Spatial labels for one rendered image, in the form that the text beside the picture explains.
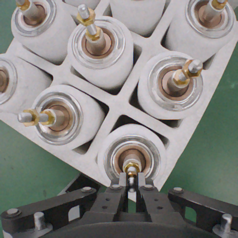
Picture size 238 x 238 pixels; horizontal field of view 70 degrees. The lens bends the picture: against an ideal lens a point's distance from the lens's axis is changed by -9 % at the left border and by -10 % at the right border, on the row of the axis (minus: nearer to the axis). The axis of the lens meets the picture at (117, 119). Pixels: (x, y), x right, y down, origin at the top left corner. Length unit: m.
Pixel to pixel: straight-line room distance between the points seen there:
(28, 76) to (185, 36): 0.24
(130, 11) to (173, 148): 0.23
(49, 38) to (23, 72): 0.06
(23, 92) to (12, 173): 0.38
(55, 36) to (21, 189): 0.47
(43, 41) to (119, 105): 0.16
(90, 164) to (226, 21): 0.31
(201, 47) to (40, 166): 0.50
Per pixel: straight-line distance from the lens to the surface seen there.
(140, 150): 0.25
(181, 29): 0.29
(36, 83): 0.33
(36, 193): 0.61
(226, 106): 0.56
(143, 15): 0.32
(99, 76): 0.26
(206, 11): 0.29
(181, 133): 0.33
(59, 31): 0.31
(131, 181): 0.17
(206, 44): 0.29
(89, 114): 0.26
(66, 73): 0.35
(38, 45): 0.32
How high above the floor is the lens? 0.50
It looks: 86 degrees down
